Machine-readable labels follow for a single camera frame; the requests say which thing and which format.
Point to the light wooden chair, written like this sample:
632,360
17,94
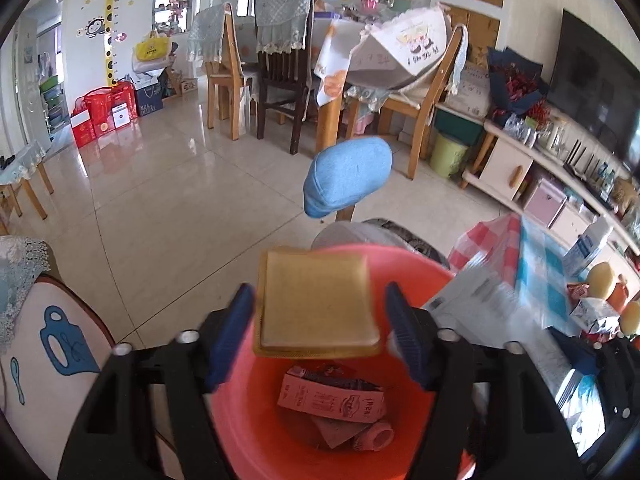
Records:
430,110

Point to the dark wooden chair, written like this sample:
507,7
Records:
280,90

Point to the dark blue paper bag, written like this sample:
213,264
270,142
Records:
149,102

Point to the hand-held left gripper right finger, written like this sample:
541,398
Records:
407,340

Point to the green trash bin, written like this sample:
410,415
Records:
447,155

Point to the red apple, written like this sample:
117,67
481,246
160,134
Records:
621,295

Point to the small white packet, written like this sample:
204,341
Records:
340,432

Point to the white milk carton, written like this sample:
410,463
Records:
587,245

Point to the yellow tote bag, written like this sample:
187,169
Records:
152,49

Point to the white lace cloth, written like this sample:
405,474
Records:
20,270

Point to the yellow round pear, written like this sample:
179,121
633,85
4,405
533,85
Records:
632,317

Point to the black flat television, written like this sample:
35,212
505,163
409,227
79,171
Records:
595,90

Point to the large white printed pouch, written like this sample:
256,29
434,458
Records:
480,295

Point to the blue chair backrest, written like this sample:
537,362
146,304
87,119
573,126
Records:
345,175

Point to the cat print seat cushion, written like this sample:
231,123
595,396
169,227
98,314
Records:
420,250

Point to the white pouch with grey print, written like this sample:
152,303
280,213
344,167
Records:
575,400

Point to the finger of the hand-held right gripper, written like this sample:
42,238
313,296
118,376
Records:
585,355
622,410

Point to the cream television cabinet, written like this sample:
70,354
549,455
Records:
505,165

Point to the dark blue flower bouquet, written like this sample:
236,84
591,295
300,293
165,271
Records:
515,80

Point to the white sack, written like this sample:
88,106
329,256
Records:
472,87

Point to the silver milk carton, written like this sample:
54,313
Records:
320,400

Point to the pink plastic bucket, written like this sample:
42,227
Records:
260,425

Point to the wooden chair with lace cover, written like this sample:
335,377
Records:
230,85

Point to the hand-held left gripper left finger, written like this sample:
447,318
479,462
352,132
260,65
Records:
232,335

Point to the blue checked tablecloth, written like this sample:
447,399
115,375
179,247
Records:
540,260

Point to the green storage box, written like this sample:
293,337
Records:
460,127

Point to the dining table with printed cloth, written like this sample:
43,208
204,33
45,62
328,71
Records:
332,75

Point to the cushion with blue jug print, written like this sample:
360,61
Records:
50,385

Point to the small table with lace cloth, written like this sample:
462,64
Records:
25,157

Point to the giraffe height chart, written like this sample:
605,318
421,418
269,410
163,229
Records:
111,20

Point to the black router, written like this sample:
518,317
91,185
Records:
582,160

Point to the pink storage box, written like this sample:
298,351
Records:
542,202

